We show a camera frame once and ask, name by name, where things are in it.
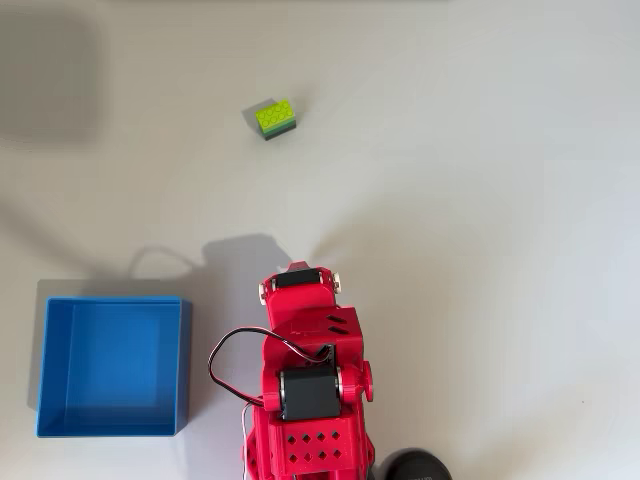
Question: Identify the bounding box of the black gooseneck stand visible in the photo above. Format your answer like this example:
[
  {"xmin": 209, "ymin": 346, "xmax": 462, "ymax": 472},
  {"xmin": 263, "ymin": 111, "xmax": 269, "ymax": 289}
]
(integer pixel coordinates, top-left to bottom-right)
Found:
[{"xmin": 381, "ymin": 447, "xmax": 455, "ymax": 480}]

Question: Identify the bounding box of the green lego block stack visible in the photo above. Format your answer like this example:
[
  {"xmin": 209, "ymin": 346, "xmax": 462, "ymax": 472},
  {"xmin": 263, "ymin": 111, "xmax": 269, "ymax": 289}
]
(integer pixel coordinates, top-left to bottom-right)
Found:
[{"xmin": 254, "ymin": 99, "xmax": 300, "ymax": 143}]

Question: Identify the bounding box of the blue plastic box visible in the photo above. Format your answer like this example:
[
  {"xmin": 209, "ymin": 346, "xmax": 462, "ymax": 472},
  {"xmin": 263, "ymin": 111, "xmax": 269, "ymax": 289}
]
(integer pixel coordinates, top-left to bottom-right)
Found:
[{"xmin": 35, "ymin": 295, "xmax": 194, "ymax": 440}]

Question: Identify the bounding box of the black red servo cable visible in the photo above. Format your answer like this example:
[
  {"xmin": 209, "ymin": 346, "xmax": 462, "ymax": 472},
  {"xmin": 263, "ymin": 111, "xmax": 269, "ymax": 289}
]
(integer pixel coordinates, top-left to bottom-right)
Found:
[{"xmin": 208, "ymin": 327, "xmax": 334, "ymax": 407}]

